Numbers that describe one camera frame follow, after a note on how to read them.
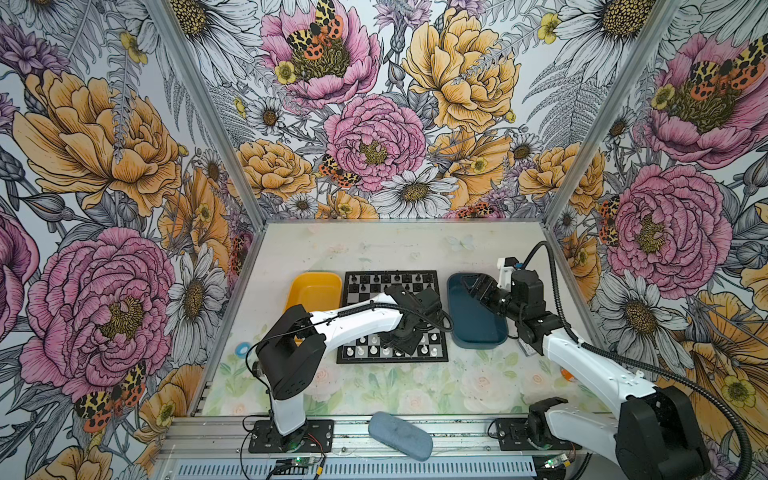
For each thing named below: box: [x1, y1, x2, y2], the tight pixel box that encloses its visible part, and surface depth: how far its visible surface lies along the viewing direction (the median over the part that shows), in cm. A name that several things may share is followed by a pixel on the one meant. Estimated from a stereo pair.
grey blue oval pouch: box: [368, 412, 433, 462], surface depth 73 cm
